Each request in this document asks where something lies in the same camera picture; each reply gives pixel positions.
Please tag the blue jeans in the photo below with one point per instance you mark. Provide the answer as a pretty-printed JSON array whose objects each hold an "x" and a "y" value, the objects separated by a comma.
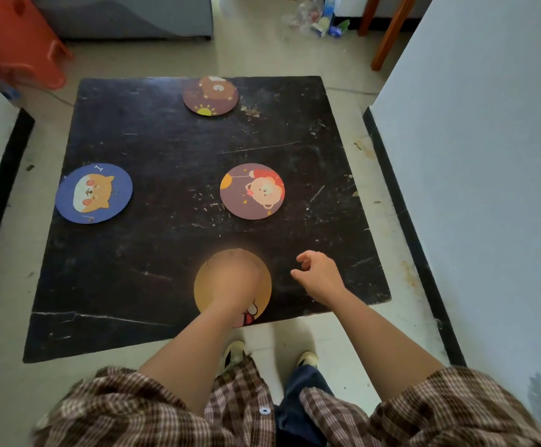
[{"x": 298, "y": 400}]

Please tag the person's left shoe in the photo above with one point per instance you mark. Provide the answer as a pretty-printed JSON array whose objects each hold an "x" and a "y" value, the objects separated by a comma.
[{"x": 234, "y": 356}]

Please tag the blue plastic object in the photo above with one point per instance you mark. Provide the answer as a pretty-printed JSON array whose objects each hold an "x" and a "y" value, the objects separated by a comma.
[{"x": 2, "y": 86}]

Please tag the orange rabbit coaster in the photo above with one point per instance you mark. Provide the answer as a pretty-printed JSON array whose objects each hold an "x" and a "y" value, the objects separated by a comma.
[{"x": 265, "y": 286}]

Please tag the person's shoe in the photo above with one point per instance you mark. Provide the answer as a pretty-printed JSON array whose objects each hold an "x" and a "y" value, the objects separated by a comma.
[
  {"x": 308, "y": 359},
  {"x": 234, "y": 356}
]

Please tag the maroon lion coaster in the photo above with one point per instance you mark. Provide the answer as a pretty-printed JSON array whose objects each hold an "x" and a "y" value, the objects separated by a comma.
[{"x": 252, "y": 193}]

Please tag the brown wooden chair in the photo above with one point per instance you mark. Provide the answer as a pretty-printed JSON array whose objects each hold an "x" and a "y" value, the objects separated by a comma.
[{"x": 391, "y": 32}]

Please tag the black table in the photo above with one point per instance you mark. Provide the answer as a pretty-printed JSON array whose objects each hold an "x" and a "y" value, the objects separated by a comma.
[{"x": 158, "y": 158}]

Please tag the brown plaid shirt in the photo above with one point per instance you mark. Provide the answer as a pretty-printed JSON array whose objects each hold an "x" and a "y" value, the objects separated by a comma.
[{"x": 438, "y": 409}]

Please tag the blue label plastic bottle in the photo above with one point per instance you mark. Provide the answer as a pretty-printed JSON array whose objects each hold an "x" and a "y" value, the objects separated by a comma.
[{"x": 327, "y": 9}]

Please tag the person's left hand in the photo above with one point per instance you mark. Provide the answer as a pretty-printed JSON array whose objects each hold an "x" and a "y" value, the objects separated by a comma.
[{"x": 233, "y": 283}]

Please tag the crumpled clear plastic bottle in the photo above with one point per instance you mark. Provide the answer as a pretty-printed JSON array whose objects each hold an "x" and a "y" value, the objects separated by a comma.
[{"x": 305, "y": 13}]

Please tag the blue dog coaster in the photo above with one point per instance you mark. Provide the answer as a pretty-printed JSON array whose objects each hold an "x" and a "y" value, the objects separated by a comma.
[{"x": 93, "y": 193}]

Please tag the grey sofa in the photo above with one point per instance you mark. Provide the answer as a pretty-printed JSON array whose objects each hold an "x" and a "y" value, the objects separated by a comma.
[{"x": 135, "y": 16}]

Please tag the person's left forearm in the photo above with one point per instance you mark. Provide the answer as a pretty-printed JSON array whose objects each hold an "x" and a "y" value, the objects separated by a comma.
[{"x": 191, "y": 363}]

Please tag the person's right shoe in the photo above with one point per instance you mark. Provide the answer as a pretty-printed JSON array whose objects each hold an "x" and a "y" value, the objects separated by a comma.
[{"x": 308, "y": 359}]

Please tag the person's right hand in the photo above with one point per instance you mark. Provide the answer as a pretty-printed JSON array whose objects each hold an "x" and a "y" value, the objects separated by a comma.
[{"x": 321, "y": 279}]

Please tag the brown bear coaster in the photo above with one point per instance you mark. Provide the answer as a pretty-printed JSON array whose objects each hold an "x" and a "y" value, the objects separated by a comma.
[{"x": 210, "y": 95}]

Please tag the green plastic bottle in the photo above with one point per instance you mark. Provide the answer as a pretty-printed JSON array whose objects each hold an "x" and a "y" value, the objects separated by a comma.
[{"x": 340, "y": 28}]

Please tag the orange plastic stool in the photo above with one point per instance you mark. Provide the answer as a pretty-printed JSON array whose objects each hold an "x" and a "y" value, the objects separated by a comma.
[{"x": 19, "y": 37}]

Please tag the person's right forearm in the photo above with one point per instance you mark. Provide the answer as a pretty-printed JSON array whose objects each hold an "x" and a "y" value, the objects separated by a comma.
[{"x": 382, "y": 344}]

